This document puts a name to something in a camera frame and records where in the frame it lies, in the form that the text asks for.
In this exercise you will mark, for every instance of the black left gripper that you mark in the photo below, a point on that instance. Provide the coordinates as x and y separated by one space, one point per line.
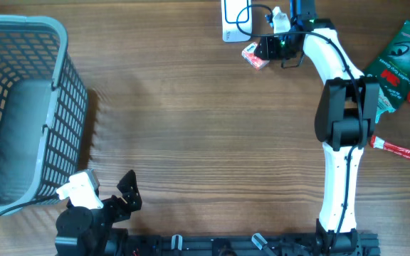
132 195

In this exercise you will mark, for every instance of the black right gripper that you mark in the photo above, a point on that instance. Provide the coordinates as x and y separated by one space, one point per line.
269 49

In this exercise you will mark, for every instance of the small red tissue pack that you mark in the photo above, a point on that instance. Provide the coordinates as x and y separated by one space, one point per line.
248 53

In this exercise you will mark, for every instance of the mint toilet wipes pack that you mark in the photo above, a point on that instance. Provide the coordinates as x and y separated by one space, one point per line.
383 105

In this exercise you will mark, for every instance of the green 3M gloves pack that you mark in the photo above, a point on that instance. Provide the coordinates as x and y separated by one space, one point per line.
392 67

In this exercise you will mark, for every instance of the red Nescafe sachet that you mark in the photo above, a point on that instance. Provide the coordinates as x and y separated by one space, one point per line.
379 143

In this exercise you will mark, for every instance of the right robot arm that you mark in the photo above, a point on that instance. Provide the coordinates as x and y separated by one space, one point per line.
345 116

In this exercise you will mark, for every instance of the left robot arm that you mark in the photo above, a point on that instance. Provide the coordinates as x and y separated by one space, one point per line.
86 226

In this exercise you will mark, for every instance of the white barcode scanner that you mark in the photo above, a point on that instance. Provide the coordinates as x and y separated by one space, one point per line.
236 19

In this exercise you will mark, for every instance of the grey plastic basket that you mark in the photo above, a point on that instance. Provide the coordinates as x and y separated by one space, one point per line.
43 106

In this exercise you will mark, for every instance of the black mounting rail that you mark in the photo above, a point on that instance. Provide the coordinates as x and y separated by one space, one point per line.
363 244

